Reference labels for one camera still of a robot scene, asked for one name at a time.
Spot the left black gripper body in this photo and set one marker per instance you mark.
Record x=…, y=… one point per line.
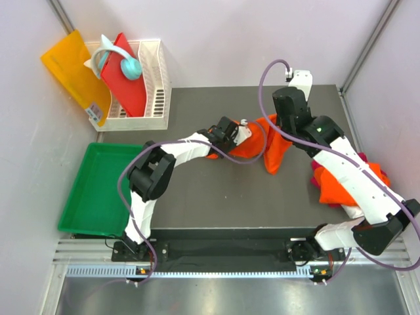
x=228, y=143

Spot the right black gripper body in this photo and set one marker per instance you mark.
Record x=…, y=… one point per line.
x=284, y=127

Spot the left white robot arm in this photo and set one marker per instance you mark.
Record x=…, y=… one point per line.
x=149, y=175

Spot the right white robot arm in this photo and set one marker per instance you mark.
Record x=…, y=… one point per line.
x=383, y=219

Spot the red folder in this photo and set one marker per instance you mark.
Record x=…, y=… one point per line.
x=130, y=94

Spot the white file organizer basket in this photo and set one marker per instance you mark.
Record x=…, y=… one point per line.
x=158, y=89

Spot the teal cat ear headphones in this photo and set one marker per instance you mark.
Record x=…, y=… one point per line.
x=129, y=65

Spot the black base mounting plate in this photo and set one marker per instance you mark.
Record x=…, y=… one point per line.
x=223, y=249

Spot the green plastic tray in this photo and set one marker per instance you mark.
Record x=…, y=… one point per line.
x=94, y=206

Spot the yellow folder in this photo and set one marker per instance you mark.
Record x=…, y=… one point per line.
x=66, y=61

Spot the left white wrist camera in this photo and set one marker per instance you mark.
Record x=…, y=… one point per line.
x=243, y=133

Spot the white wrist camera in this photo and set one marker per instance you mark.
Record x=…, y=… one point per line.
x=243, y=133
x=299, y=83

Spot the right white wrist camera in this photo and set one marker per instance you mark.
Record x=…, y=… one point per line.
x=299, y=83

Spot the white slotted cable duct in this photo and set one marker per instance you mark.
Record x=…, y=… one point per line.
x=132, y=271

